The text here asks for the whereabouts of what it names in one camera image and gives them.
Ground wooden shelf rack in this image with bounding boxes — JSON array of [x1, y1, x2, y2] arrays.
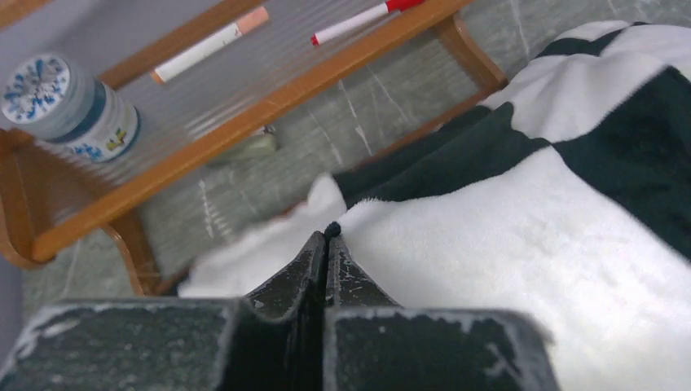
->
[[1, 1, 507, 296]]

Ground blue white round jar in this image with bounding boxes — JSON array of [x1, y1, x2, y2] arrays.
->
[[1, 52, 141, 163]]

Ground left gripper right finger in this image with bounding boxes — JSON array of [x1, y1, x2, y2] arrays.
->
[[323, 236, 558, 390]]

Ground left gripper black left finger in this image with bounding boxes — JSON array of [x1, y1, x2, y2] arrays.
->
[[1, 232, 327, 390]]

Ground white marker red cap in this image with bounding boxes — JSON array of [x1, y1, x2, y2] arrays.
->
[[310, 0, 425, 46]]

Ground white marker pink cap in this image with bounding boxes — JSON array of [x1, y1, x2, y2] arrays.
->
[[151, 7, 270, 85]]

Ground black white checkered pillowcase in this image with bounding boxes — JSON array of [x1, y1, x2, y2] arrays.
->
[[179, 20, 690, 390]]

